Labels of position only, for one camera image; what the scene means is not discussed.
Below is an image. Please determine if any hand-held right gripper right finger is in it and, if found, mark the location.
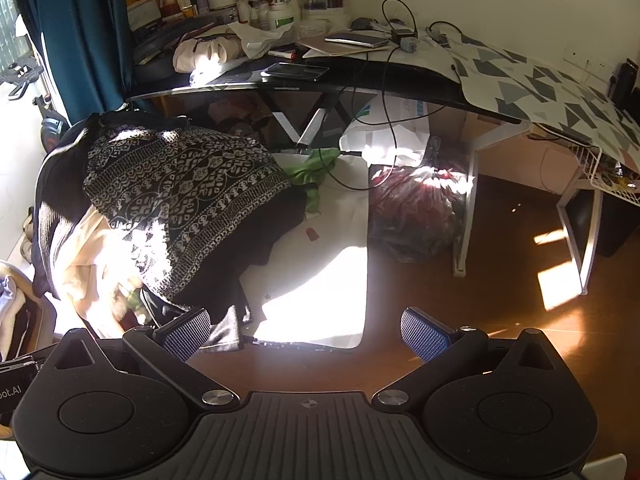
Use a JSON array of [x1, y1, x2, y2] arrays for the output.
[[374, 306, 558, 408]]

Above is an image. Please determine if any white wire basket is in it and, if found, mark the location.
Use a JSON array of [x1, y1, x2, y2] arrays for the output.
[[569, 139, 640, 200]]

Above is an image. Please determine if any black storage box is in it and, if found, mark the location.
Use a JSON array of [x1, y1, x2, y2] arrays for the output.
[[565, 191, 640, 259]]

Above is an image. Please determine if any black ribbed knit garment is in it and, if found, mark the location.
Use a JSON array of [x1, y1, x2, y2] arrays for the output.
[[32, 112, 128, 297]]

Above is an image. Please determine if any clear bag with red contents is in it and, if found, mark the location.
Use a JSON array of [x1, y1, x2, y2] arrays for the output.
[[367, 135, 477, 264]]

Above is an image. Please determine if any black looped cable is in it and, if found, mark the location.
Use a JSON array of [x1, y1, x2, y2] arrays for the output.
[[382, 0, 419, 37]]

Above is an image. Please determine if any grey triangle patterned tablecloth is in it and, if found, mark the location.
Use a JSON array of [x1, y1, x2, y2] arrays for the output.
[[440, 34, 640, 162]]

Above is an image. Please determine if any black white patterned knit garment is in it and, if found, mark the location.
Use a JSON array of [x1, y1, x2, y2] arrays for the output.
[[82, 127, 294, 312]]

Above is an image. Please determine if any black glass desk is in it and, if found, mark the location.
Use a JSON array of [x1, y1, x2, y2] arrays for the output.
[[125, 25, 533, 127]]

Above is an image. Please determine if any basket of clothes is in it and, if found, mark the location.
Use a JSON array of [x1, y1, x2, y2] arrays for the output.
[[0, 259, 57, 362]]

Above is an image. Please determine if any cream fabric pouch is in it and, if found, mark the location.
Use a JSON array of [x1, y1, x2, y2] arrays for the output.
[[172, 35, 251, 77]]

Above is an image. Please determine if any white printed plastic bag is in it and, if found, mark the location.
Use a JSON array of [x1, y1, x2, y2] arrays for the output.
[[340, 97, 435, 168]]

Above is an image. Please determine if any cream fleece garment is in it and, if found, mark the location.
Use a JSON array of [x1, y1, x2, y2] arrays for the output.
[[52, 207, 171, 342]]

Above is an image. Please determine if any black smartphone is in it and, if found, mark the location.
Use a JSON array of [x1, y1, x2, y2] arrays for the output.
[[260, 62, 331, 83]]

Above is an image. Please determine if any white metal table frame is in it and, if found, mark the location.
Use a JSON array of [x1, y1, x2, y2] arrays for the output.
[[452, 124, 604, 297]]

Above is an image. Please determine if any teal curtain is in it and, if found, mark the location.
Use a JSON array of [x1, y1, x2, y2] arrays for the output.
[[17, 0, 137, 127]]

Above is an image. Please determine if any black cloth garment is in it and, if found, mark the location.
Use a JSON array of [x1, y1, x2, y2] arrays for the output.
[[140, 182, 308, 352]]

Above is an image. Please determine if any exercise machine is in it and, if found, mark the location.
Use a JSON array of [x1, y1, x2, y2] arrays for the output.
[[0, 57, 69, 154]]

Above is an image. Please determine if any white lotion bottle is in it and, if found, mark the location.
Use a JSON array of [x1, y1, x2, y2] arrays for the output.
[[267, 0, 297, 32]]

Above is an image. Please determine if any crumpled white plastic bag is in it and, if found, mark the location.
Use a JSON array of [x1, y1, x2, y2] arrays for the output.
[[227, 21, 302, 61]]

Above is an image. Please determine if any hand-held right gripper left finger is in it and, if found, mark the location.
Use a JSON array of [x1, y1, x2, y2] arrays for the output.
[[45, 307, 241, 409]]

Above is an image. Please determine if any green cloth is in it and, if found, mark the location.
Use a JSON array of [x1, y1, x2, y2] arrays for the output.
[[282, 147, 342, 213]]

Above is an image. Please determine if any beige notebook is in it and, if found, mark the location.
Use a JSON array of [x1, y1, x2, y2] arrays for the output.
[[300, 35, 397, 59]]

